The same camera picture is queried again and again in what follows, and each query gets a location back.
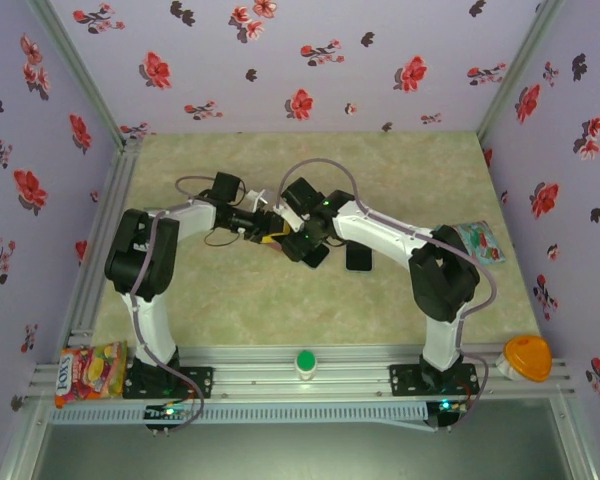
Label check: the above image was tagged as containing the green push button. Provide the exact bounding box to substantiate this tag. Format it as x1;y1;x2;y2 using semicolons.
293;349;320;382

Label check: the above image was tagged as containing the teal candy bag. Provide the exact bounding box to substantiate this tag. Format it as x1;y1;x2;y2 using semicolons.
454;221;507;265

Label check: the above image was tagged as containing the grey metal panel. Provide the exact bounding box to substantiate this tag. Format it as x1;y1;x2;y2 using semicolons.
32;422;579;480

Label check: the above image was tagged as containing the black controller board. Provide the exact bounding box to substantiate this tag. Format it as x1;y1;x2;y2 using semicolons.
427;398;470;431
143;403;194;432

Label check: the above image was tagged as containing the orange Fox's candy bag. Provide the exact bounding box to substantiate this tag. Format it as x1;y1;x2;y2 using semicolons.
54;340;129;409

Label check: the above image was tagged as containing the white cup with orange lid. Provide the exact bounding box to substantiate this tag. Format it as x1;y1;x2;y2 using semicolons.
494;334;553;384

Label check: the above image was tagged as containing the purple-grey right arm cable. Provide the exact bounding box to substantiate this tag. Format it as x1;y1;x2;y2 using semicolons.
278;157;499;434

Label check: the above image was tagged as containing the purple-grey arm cable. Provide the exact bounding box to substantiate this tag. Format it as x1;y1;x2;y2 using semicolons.
129;173;261;436
278;157;499;434

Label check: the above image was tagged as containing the purple-grey left arm cable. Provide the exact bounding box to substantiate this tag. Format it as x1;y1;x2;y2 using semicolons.
129;173;261;436

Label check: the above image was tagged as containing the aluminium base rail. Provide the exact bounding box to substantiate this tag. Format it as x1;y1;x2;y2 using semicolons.
29;343;577;401

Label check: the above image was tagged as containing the aluminium side rail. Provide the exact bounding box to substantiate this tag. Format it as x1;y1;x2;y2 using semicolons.
69;137;144;349

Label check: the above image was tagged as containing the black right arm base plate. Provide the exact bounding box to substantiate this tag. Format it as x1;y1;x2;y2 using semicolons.
388;363;480;399

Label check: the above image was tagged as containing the grey slotted cable duct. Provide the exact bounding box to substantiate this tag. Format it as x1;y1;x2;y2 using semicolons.
49;402;429;427

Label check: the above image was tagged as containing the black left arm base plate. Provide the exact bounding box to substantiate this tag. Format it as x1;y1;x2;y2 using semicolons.
123;365;215;400

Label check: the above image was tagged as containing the aluminium frame post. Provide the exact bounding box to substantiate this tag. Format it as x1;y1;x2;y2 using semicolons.
549;394;600;480
0;394;54;480
474;0;566;146
27;0;131;146

